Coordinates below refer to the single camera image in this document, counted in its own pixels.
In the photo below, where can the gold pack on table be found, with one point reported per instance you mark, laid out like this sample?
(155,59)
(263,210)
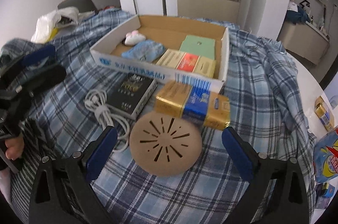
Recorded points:
(324,114)

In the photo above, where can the red soda bottle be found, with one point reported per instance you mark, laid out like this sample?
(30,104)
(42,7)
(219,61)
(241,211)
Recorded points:
(325,157)

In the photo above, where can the round beige vented disc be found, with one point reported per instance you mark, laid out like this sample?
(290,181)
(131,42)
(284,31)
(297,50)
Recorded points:
(164,146)

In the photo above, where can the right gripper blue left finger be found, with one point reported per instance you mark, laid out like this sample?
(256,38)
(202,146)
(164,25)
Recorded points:
(98,152)

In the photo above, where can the small blue box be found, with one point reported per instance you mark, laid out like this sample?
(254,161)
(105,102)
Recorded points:
(324,192)

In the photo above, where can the white pink plush toy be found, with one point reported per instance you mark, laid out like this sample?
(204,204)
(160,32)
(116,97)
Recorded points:
(133,38)

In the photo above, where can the white cardboard tray box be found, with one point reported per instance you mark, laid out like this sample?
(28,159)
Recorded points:
(169,31)

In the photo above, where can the grey chair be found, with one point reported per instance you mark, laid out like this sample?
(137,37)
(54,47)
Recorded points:
(81,5)

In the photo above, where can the green flat card box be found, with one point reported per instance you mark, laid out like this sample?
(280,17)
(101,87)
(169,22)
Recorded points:
(199,46)

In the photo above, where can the blue plaid cloth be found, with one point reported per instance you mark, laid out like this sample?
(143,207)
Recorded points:
(265,107)

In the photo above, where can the beige bathroom vanity cabinet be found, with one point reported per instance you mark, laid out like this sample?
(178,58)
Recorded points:
(304,40)

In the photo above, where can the yellow red cigarette carton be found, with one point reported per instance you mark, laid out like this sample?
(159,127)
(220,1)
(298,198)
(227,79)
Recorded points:
(188,62)

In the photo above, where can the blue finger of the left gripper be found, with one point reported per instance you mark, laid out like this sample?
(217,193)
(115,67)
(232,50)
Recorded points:
(39,53)

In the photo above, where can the gold blue cigarette pack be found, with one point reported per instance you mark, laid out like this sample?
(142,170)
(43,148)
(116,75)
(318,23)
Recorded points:
(195,104)

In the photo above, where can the person's left hand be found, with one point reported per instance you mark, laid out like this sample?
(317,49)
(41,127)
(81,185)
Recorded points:
(15,147)

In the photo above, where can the dark blue clothes pile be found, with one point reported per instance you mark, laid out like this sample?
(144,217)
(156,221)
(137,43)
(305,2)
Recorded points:
(296,17)

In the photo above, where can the light blue tissue pack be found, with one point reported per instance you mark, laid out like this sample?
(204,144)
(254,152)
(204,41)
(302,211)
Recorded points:
(145,51)

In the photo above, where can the black face box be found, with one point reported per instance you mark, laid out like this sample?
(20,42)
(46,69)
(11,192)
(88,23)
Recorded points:
(130,95)

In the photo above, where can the white plastic bag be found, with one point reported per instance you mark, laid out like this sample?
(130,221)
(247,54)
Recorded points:
(48,25)

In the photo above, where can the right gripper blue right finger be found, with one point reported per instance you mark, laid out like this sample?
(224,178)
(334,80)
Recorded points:
(237,151)

